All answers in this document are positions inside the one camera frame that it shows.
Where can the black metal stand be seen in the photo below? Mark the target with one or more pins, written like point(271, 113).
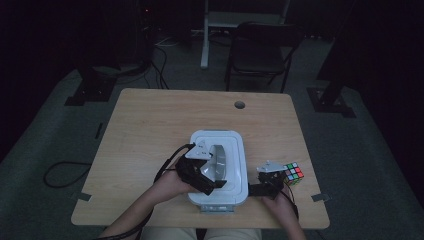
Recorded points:
point(330, 103)
point(93, 90)

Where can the black folding chair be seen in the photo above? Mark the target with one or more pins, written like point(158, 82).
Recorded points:
point(256, 53)

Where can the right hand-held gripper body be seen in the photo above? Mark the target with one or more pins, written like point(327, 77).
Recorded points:
point(273, 181)

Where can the white desk frame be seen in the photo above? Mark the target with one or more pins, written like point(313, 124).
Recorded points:
point(204, 40)

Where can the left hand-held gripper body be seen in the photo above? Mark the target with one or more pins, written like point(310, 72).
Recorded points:
point(190, 171)

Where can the grey tape piece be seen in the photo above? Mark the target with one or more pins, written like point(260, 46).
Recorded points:
point(320, 197)
point(83, 196)

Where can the person's right hand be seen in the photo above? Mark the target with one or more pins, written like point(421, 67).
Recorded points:
point(280, 210)

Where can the black floor strip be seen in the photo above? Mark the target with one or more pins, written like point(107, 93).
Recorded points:
point(99, 130)

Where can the dark computer tower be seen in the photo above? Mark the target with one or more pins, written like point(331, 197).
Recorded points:
point(145, 33)

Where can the person's leg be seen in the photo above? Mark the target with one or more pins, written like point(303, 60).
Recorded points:
point(170, 234)
point(233, 234)

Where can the person's right leg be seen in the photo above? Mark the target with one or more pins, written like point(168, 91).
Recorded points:
point(233, 234)

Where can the person's left hand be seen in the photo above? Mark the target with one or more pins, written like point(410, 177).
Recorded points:
point(173, 188)

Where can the person's left leg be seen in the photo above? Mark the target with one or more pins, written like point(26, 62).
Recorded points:
point(170, 234)

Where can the multicoloured puzzle cube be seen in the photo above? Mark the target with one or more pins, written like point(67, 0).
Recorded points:
point(293, 173)

